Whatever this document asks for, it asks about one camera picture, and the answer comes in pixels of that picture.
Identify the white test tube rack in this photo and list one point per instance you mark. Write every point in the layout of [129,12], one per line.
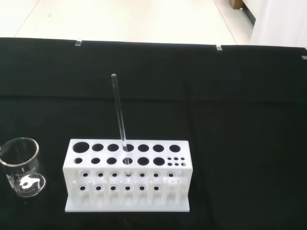
[127,198]

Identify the small clear glass beaker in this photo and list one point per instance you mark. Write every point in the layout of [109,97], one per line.
[24,182]

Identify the brown cardboard box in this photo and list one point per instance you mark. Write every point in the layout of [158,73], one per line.
[236,3]

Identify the black bench cloth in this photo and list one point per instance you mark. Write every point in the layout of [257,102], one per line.
[216,143]

